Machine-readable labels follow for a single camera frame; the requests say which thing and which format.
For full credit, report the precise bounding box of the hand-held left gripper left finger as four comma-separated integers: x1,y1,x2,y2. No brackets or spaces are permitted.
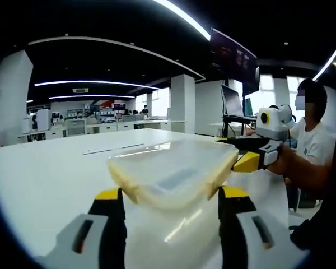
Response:
43,188,129,269

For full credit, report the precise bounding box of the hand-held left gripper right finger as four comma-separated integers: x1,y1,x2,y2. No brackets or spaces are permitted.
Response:
218,185,297,269

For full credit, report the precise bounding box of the clear storage box lid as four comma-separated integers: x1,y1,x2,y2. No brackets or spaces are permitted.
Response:
106,138,240,202

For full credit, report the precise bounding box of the dark monitor on stand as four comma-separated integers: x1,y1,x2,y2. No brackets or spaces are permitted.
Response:
221,84,245,117

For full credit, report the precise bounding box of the hanging dark screen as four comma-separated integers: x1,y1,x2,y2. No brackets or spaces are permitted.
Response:
209,27,260,96

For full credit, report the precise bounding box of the row of white desks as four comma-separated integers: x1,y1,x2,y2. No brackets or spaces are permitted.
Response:
18,119,185,141

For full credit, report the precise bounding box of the white appliance cabinet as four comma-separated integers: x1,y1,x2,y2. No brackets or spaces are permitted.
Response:
36,109,51,131

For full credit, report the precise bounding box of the long ceiling light strip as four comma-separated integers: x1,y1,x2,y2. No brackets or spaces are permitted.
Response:
152,0,212,40

